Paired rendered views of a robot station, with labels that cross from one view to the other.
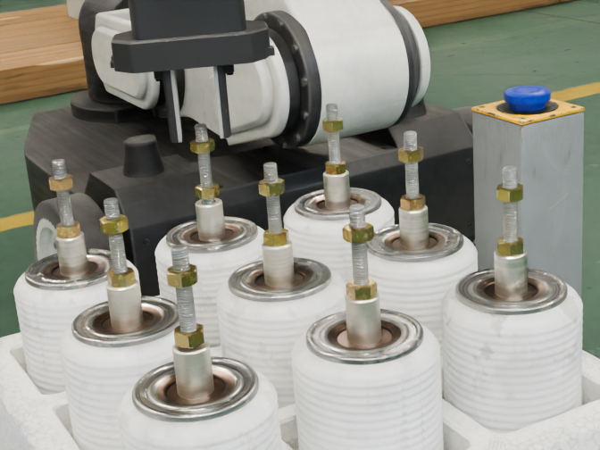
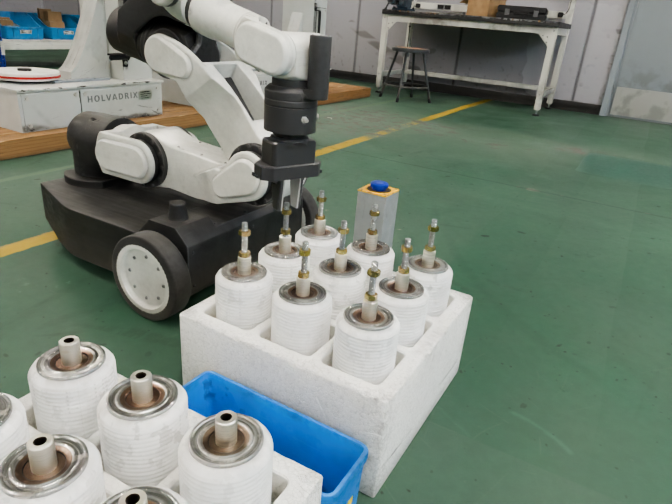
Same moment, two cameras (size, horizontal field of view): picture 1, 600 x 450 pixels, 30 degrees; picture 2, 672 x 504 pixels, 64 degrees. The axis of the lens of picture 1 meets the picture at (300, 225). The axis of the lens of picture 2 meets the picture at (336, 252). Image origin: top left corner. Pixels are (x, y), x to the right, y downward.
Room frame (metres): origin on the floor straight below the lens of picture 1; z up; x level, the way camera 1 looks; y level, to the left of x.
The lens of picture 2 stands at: (0.06, 0.51, 0.65)
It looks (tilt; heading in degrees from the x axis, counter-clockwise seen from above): 24 degrees down; 326
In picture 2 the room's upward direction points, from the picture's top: 5 degrees clockwise
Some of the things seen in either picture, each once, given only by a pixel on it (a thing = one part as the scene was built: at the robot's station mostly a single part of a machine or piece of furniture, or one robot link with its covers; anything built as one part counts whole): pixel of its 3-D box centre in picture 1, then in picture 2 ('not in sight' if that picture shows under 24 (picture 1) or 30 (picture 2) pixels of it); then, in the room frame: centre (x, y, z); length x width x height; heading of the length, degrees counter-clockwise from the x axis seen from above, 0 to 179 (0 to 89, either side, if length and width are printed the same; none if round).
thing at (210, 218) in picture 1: (210, 220); (284, 244); (0.86, 0.07, 0.26); 0.02 x 0.02 x 0.03
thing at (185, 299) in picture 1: (186, 307); (372, 285); (0.60, 0.07, 0.30); 0.01 x 0.01 x 0.08
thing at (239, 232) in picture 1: (212, 236); (284, 250); (0.86, 0.07, 0.25); 0.08 x 0.08 x 0.01
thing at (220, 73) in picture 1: (226, 96); (298, 190); (0.86, 0.05, 0.37); 0.03 x 0.02 x 0.06; 4
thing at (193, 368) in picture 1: (193, 370); (369, 309); (0.60, 0.07, 0.26); 0.02 x 0.02 x 0.03
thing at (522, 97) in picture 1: (527, 101); (379, 186); (0.95, -0.21, 0.32); 0.04 x 0.04 x 0.02
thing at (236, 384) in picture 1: (195, 389); (368, 317); (0.60, 0.07, 0.25); 0.08 x 0.08 x 0.01
